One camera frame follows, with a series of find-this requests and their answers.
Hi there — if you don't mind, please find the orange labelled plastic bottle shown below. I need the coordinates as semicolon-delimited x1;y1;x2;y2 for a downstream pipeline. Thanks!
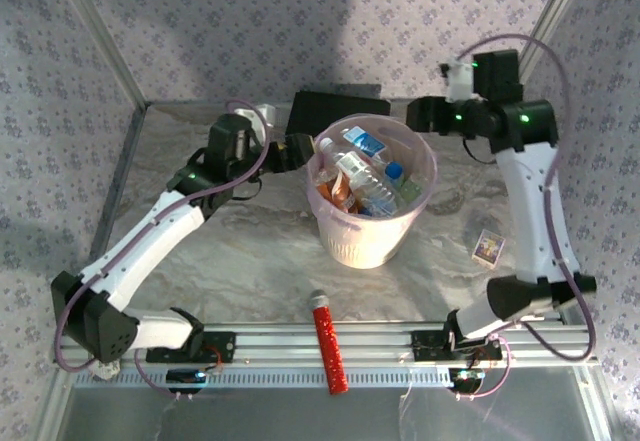
313;166;363;215

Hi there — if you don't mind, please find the clear bottle blue white label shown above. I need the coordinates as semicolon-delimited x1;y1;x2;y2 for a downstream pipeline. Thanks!
341;124;388;159

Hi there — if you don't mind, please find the clear ribbed water bottle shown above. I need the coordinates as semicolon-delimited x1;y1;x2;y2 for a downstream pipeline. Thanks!
317;136;402;218

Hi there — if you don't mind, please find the clear bottle blue cap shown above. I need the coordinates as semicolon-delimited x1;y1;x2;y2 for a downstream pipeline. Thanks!
383;159;408;186

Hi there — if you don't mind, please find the pink plastic bin liner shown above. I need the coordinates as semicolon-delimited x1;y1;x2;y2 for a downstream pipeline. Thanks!
305;113;438;235

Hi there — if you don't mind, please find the white ribbed waste bin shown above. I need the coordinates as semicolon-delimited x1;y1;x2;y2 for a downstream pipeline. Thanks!
305;113;438;271

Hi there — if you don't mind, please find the black hard case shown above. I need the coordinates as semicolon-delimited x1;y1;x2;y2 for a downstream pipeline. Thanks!
285;90;392;156

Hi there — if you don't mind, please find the purple playing card box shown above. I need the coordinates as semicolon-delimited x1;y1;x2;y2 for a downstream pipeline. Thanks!
471;228;505;267

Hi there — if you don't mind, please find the red glitter toy microphone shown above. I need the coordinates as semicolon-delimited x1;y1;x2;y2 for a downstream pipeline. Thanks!
308;289;350;396

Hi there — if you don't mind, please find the black controller board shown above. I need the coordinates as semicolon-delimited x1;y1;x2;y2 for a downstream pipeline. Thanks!
166;360;224;395
448;366;487;393

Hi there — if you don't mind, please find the white printed paper tag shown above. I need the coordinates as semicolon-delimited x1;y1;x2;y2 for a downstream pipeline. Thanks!
89;358;123;381

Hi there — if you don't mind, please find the grey metal front panel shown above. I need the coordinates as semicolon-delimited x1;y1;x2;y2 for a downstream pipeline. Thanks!
59;385;601;441

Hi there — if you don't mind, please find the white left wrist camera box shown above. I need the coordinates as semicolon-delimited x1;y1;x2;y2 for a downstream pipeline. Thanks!
233;103;278;130

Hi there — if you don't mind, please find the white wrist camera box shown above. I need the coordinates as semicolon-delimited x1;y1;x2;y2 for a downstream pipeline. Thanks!
233;103;278;130
437;59;475;104

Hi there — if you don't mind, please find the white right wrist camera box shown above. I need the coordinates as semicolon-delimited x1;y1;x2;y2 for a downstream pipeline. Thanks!
437;59;475;104

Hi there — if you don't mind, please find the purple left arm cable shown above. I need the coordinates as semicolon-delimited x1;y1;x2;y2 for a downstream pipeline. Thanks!
52;99;274;401

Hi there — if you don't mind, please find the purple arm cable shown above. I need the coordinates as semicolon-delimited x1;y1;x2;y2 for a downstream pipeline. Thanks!
52;99;274;401
452;34;597;402

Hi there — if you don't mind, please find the aluminium side frame rail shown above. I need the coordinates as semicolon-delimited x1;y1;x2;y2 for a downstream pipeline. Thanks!
89;103;150;272

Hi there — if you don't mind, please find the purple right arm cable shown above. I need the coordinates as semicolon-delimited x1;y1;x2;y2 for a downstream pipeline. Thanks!
452;34;597;402

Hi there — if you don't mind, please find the aluminium frame post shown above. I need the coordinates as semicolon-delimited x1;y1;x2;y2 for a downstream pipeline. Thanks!
517;0;594;82
52;0;151;108

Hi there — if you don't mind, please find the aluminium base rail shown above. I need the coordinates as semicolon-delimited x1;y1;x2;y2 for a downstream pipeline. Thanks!
53;323;597;368

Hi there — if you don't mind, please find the grey slotted cable duct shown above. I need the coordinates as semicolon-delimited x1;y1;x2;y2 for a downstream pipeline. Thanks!
69;364;509;390

